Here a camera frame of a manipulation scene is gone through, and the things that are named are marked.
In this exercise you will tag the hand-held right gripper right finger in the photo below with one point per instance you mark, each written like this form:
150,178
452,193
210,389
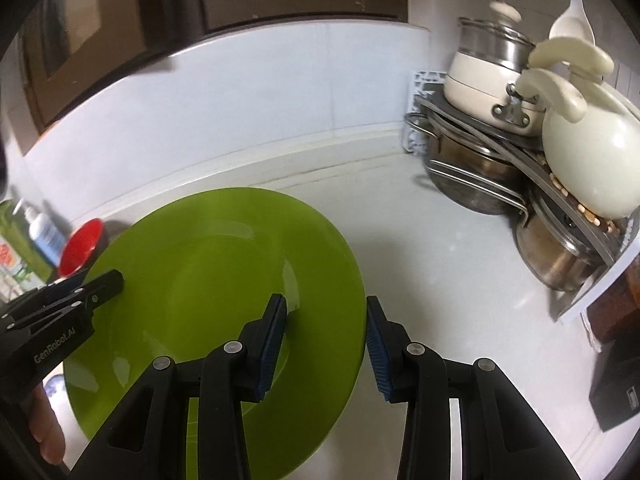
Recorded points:
377,350

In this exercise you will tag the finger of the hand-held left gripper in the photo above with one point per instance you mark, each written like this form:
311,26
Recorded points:
100,287

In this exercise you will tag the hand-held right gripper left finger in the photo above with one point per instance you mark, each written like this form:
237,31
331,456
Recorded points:
272,345

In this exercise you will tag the red bowl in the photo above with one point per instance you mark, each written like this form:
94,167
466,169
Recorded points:
80,250

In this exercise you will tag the green plate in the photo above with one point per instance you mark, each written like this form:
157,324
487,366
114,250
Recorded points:
200,260

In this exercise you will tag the person's left hand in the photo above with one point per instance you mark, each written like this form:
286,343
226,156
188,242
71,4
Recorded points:
47,425

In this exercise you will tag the large blue patterned plate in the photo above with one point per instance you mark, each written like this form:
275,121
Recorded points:
54,389

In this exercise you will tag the white blue pump bottle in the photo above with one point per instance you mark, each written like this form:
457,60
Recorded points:
45,237

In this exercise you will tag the green dish soap bottle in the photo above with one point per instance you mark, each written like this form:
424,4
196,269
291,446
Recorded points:
15,255

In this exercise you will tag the small steel pot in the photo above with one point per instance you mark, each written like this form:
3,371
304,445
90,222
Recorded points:
550,255

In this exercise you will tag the large steel pot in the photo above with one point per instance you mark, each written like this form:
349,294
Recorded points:
465,170

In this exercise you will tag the grey white pot rack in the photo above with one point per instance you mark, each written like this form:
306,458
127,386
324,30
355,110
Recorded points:
595,292

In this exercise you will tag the black knife block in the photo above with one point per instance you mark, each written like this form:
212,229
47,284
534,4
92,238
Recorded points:
615,395

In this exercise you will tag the glass jar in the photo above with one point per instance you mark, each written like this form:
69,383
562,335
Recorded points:
617,310

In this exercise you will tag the white plastic trivet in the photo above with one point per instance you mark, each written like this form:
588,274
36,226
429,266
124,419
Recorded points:
425,82

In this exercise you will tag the cream pot with steel lid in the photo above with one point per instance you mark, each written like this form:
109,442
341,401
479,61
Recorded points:
475,85

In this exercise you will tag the cream ceramic kettle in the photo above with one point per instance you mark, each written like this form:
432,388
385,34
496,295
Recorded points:
595,160

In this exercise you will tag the brown framed window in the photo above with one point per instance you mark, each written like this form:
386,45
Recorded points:
165,0

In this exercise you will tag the white rice spoon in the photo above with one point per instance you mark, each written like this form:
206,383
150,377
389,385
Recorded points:
575,25

